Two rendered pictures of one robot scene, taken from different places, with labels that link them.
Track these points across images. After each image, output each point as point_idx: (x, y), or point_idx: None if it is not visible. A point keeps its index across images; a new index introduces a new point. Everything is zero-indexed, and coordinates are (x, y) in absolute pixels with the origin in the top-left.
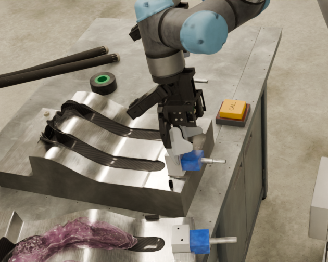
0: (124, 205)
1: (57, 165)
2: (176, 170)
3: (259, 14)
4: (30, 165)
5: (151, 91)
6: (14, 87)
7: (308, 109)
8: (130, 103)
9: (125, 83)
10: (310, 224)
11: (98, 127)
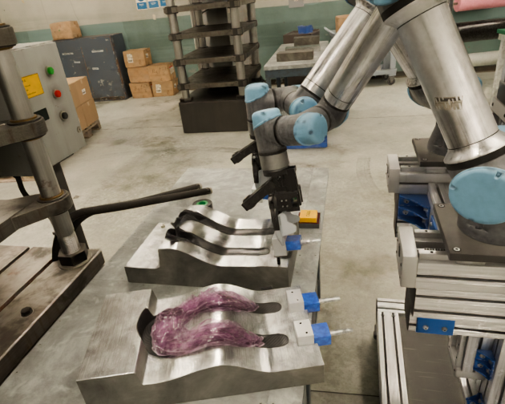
0: (237, 285)
1: (183, 255)
2: (281, 251)
3: None
4: (159, 257)
5: (262, 186)
6: (110, 238)
7: (340, 241)
8: (244, 199)
9: (220, 207)
10: (402, 274)
11: (211, 228)
